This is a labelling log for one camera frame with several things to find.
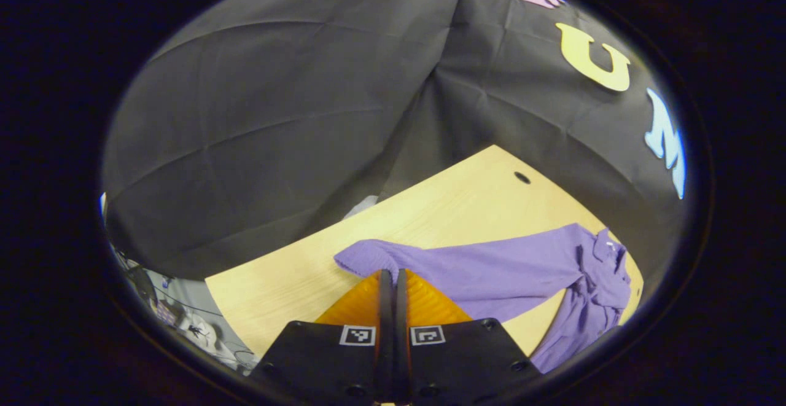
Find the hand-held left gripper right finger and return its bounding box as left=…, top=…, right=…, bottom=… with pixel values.
left=396, top=269, right=541, bottom=404

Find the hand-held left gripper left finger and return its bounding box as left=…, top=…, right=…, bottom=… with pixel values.
left=249, top=269, right=394, bottom=404

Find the purple button shirt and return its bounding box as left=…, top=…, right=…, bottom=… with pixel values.
left=333, top=223, right=633, bottom=374

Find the black backdrop cloth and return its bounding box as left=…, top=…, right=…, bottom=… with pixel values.
left=101, top=0, right=687, bottom=281

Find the black floor cable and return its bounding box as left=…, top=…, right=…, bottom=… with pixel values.
left=114, top=252, right=249, bottom=367

